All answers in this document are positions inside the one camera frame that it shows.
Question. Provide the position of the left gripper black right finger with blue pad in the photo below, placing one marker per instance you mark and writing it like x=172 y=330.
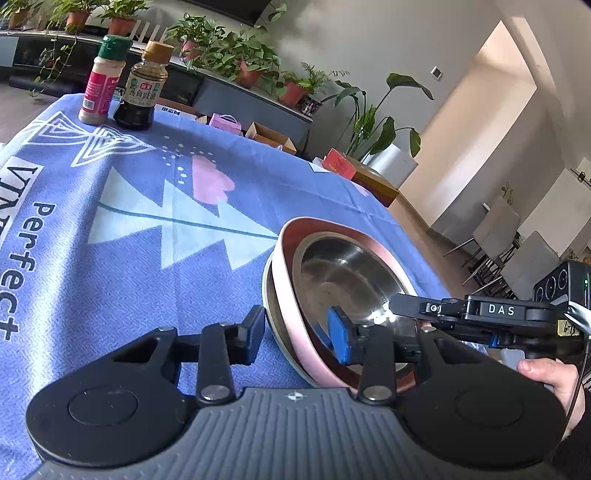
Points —
x=371 y=347

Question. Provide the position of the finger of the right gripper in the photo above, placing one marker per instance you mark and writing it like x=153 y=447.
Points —
x=408 y=306

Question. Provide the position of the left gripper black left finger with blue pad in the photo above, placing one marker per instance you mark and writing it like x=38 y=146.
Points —
x=221 y=346

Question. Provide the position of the pink square plate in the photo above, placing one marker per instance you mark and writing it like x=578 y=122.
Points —
x=290 y=236

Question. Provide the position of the green round plate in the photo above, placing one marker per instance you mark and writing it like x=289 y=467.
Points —
x=277 y=326

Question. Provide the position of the stainless steel bowl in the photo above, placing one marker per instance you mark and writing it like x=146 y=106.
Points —
x=331 y=269

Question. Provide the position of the person's right hand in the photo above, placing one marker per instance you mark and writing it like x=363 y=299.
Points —
x=563 y=378

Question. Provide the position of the grey dining chair near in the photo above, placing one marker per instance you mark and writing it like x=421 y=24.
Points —
x=531 y=262

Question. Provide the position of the grey dining chair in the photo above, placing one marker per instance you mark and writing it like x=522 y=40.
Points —
x=496 y=233
x=531 y=262

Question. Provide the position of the red cardboard box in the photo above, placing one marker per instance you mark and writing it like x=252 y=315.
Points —
x=339 y=163

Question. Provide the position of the blue printed tablecloth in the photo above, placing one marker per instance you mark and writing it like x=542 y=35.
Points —
x=108 y=234

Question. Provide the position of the tall leafy plant white pot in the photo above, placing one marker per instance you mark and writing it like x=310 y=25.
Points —
x=378 y=141

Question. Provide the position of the open brown cardboard box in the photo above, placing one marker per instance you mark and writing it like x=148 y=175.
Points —
x=262 y=134

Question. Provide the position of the pink milk carton box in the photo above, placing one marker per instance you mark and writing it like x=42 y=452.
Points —
x=226 y=123

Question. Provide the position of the potted plant terracotta pot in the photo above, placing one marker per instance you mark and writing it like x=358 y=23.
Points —
x=73 y=14
x=121 y=15
x=18 y=12
x=292 y=87
x=244 y=59

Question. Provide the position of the soy sauce bottle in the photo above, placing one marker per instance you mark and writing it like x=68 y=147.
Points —
x=143 y=87

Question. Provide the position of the white router with antennas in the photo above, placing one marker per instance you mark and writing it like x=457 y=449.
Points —
x=144 y=31

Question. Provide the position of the spice shaker green cap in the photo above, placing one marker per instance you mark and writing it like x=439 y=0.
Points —
x=103 y=80

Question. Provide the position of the dark TV console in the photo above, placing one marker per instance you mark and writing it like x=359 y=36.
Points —
x=65 y=68

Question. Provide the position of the large black television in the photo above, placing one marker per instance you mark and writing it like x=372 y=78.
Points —
x=245 y=11

